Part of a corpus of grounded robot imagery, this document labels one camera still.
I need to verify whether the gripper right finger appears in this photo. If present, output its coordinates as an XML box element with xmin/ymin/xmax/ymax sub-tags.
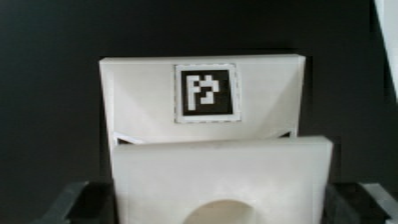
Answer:
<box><xmin>324</xmin><ymin>183</ymin><xmax>398</xmax><ymax>224</ymax></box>

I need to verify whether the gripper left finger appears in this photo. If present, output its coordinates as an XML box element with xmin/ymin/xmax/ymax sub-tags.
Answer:
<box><xmin>29</xmin><ymin>181</ymin><xmax>114</xmax><ymax>224</ymax></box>

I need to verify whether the white lamp base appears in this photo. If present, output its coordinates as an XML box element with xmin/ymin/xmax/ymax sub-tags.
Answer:
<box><xmin>100</xmin><ymin>54</ymin><xmax>332</xmax><ymax>224</ymax></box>

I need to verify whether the white U-shaped fence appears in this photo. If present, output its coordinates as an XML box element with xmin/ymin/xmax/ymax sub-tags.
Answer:
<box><xmin>373</xmin><ymin>0</ymin><xmax>398</xmax><ymax>94</ymax></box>

